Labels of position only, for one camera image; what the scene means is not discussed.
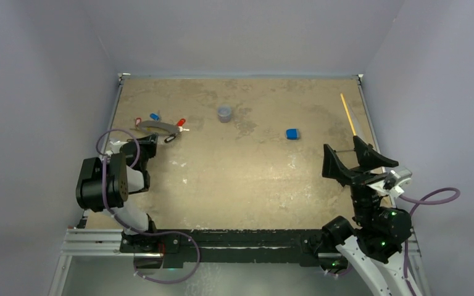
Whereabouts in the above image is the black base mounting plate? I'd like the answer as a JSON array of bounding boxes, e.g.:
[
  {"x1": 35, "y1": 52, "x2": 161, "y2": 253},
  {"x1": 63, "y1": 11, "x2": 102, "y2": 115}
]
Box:
[{"x1": 119, "y1": 228, "x2": 344, "y2": 269}]

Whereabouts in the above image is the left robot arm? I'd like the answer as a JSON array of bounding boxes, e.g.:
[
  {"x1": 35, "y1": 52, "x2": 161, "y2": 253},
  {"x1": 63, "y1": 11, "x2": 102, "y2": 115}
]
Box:
[{"x1": 76, "y1": 134, "x2": 159, "y2": 252}]

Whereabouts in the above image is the small grey cup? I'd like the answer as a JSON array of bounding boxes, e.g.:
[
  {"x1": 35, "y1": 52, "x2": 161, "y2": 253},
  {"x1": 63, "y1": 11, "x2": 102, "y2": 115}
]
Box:
[{"x1": 217, "y1": 105, "x2": 233, "y2": 123}]

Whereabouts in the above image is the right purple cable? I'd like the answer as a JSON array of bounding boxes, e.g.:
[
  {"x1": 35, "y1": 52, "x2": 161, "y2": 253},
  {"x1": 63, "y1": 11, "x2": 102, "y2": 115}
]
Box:
[{"x1": 398, "y1": 187, "x2": 462, "y2": 296}]

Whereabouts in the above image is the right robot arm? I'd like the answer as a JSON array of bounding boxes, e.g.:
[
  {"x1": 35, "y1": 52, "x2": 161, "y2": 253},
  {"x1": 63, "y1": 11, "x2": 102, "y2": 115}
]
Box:
[{"x1": 321, "y1": 136, "x2": 421, "y2": 295}]

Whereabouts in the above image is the blue eraser block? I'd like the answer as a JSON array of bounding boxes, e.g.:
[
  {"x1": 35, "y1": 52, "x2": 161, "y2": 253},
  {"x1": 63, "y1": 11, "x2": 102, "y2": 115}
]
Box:
[{"x1": 285, "y1": 128, "x2": 301, "y2": 140}]

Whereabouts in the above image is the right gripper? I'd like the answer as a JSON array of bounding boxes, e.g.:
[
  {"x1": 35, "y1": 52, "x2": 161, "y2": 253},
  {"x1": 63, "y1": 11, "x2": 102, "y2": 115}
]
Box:
[{"x1": 320, "y1": 134, "x2": 395, "y2": 227}]

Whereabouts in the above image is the aluminium frame rail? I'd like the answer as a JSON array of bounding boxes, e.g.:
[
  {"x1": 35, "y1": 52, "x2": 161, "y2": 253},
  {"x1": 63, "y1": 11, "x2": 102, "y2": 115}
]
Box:
[{"x1": 60, "y1": 229, "x2": 422, "y2": 258}]

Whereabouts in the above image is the yellow wooden stick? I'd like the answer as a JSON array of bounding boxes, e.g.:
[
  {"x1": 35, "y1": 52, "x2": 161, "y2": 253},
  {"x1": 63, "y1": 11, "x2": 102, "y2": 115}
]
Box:
[{"x1": 340, "y1": 93, "x2": 357, "y2": 136}]

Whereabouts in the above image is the black key tag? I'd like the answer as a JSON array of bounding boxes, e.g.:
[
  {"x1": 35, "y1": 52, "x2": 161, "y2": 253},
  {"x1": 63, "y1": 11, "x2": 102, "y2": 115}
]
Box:
[{"x1": 164, "y1": 134, "x2": 177, "y2": 144}]

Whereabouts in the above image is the blue key tag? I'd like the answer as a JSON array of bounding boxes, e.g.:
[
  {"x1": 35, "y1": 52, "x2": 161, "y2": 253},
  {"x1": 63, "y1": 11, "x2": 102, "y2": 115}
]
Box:
[{"x1": 149, "y1": 113, "x2": 161, "y2": 121}]

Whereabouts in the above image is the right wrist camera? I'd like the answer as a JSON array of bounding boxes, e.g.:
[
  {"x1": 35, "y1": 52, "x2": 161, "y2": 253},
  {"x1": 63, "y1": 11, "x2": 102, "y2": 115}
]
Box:
[{"x1": 383, "y1": 167, "x2": 412, "y2": 197}]

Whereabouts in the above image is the metal key organizer plate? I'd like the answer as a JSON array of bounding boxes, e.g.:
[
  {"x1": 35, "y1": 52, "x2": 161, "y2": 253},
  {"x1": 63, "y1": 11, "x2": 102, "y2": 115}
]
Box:
[{"x1": 135, "y1": 120, "x2": 180, "y2": 136}]

